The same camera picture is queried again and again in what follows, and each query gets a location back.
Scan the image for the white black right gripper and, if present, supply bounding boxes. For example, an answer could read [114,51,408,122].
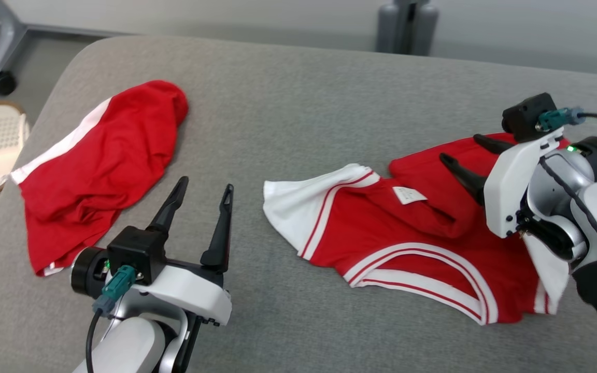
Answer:
[439,127,597,239]

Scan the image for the red jersey with white striped trim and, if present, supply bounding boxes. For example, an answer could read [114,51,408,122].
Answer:
[263,132,572,326]

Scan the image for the black cable with teal plug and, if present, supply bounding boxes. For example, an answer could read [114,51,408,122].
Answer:
[537,106,597,131]
[85,265,138,373]

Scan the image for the red shorts with white waistband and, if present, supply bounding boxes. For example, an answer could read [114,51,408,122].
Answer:
[10,80,190,277]

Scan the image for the grey partition post with feet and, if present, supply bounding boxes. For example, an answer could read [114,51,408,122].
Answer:
[376,0,440,57]

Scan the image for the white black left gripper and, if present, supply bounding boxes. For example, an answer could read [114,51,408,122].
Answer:
[70,176,235,327]

